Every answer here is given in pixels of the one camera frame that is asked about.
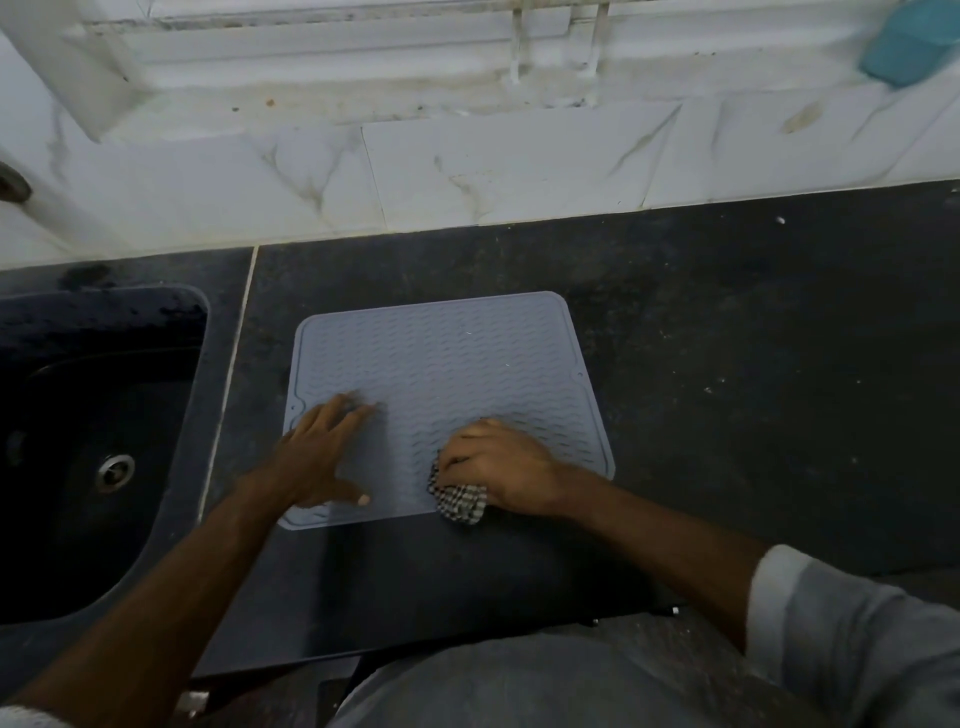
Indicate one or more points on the teal sponge block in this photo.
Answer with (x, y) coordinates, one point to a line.
(911, 41)

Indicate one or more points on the round metal sink drain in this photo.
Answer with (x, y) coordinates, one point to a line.
(115, 472)

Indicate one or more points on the grey shirt right sleeve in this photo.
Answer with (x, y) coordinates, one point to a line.
(847, 645)

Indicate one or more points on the white mesh left sleeve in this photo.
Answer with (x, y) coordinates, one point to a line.
(30, 718)

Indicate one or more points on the person's left hand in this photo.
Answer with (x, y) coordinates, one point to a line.
(319, 457)

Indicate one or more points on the black white checked cloth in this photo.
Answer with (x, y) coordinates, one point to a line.
(459, 502)

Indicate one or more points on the stained marble window sill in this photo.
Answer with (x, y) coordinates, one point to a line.
(375, 97)

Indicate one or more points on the person's right hand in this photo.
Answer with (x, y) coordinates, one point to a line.
(502, 469)

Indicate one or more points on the person's left forearm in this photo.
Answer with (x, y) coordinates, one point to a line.
(142, 607)

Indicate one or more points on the grey ribbed silicone mat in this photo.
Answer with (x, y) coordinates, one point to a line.
(450, 360)

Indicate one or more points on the person's right forearm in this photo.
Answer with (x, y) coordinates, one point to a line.
(660, 555)

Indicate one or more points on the white metal window grille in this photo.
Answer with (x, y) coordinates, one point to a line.
(555, 41)

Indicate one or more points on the chrome wall faucet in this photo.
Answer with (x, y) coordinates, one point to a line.
(11, 184)

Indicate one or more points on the grey shirt body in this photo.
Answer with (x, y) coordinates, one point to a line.
(525, 686)

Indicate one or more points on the black kitchen sink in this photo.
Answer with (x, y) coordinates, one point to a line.
(67, 465)

